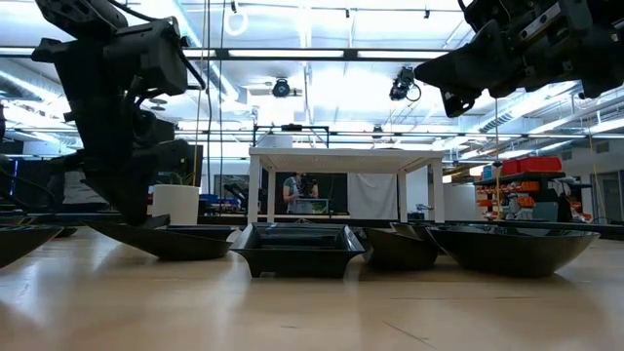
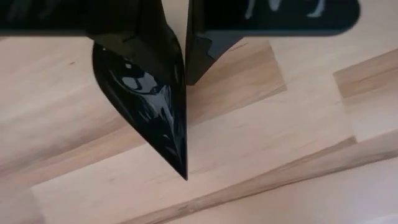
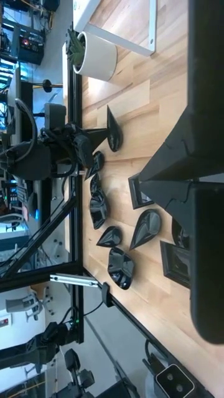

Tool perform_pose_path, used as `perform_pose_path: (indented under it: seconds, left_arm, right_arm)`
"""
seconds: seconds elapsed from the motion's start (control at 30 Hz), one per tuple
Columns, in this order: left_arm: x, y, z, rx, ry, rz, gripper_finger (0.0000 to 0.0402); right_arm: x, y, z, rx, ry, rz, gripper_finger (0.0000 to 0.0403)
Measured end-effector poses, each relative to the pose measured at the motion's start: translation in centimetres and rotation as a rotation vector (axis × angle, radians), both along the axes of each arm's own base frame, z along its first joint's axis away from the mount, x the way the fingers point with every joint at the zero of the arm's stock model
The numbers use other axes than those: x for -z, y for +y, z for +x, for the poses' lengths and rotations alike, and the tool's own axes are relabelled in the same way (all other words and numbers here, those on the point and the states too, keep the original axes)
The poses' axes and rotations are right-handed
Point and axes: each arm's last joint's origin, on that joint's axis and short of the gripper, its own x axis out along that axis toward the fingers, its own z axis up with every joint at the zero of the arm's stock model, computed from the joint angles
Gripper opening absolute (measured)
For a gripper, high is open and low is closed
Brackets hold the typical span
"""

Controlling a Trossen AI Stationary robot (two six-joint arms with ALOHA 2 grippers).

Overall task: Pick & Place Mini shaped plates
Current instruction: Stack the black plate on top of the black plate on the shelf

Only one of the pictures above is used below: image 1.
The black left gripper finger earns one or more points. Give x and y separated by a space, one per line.
111 195
141 195

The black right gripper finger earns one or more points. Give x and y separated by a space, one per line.
460 103
463 63

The black square mini plate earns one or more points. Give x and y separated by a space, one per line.
297 256

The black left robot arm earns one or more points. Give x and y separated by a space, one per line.
146 53

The white plant pot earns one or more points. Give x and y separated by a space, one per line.
178 202

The small green plant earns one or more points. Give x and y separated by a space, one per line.
180 178

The black display screen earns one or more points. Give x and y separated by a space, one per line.
192 156

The dark partition panel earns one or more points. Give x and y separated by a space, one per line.
34 187

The red storage bin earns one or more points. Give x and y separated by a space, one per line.
536 165

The black overhead light bar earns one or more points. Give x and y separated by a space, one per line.
351 54

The storage rack with orange bins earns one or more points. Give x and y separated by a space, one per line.
526 201

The white hanging cloth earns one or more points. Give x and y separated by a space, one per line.
373 195

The white perforated riser shelf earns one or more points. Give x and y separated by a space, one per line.
341 160

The person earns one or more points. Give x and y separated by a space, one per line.
292 190

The clear glass tank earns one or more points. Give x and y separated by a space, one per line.
319 207

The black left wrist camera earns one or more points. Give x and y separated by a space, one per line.
156 128

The black aluminium table frame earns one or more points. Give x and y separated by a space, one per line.
614 230

